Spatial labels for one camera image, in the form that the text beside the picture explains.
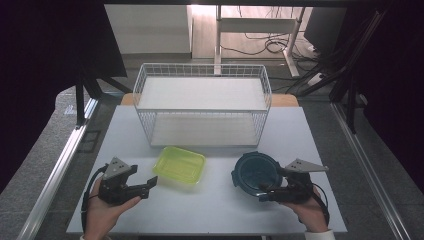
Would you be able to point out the aluminium rail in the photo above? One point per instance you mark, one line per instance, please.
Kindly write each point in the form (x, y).
(366, 170)
(56, 176)

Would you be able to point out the white cabinet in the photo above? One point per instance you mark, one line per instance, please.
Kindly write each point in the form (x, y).
(150, 28)

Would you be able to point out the clear container with green lid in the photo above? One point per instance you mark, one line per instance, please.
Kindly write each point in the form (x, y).
(180, 165)

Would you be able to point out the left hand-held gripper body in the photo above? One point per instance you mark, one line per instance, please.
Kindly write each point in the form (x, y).
(113, 188)

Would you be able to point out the white desk frame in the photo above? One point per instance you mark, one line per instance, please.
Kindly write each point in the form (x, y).
(256, 25)

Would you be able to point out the wooden board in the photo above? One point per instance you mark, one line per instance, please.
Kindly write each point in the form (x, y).
(283, 100)

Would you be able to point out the person's right hand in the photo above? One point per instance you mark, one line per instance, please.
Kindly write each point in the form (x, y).
(311, 215)

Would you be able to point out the black curtain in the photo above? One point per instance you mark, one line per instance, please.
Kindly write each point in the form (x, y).
(396, 66)
(43, 50)

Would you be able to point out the person's left hand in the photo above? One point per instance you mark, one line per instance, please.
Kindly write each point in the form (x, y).
(103, 216)

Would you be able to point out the white power strip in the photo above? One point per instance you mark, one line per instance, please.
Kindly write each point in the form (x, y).
(315, 79)

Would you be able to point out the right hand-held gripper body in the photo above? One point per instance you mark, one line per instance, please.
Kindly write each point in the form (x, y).
(298, 190)

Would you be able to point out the round container with dark blue lid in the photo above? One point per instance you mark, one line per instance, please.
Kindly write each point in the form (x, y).
(250, 170)

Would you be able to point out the black metal stand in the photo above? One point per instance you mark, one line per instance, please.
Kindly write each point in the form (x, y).
(350, 80)
(80, 100)

